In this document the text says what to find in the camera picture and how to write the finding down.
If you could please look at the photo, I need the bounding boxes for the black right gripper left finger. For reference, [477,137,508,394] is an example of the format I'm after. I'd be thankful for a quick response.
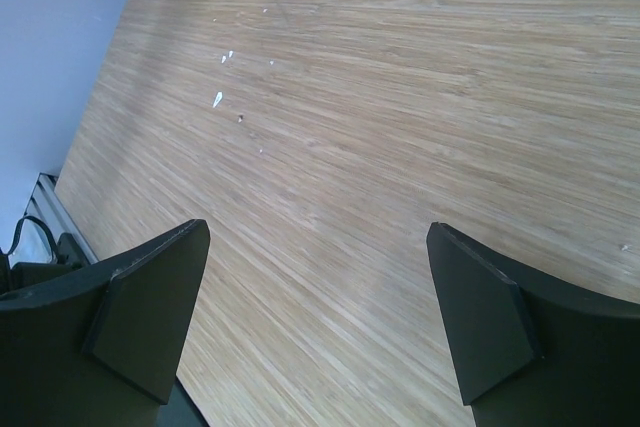
[1,219,210,426]

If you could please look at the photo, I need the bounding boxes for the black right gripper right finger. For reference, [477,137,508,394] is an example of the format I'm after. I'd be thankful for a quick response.
[426,222,639,426]

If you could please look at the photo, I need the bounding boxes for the black cable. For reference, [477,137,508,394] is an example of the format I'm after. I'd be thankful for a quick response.
[0,215,61,265]

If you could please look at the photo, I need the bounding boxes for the aluminium frame rail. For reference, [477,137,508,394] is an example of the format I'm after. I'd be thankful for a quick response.
[24,173,98,264]

